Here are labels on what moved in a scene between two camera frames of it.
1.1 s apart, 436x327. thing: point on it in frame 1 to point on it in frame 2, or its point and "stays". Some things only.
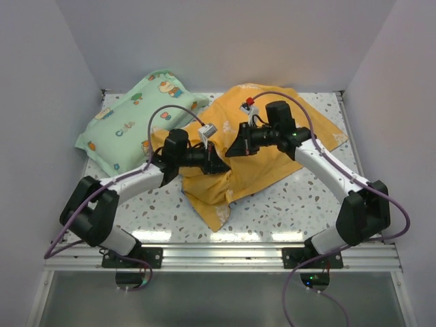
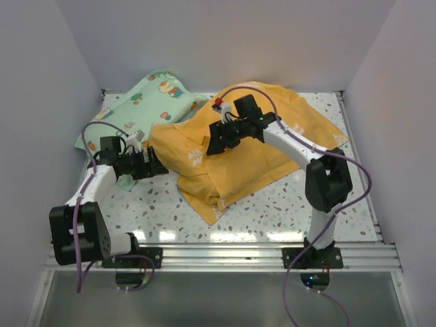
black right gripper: x=243 y=146 to x=218 y=130
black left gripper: x=211 y=163 to x=152 y=167
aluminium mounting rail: x=224 y=257 stays
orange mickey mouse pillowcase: x=215 y=193 stays
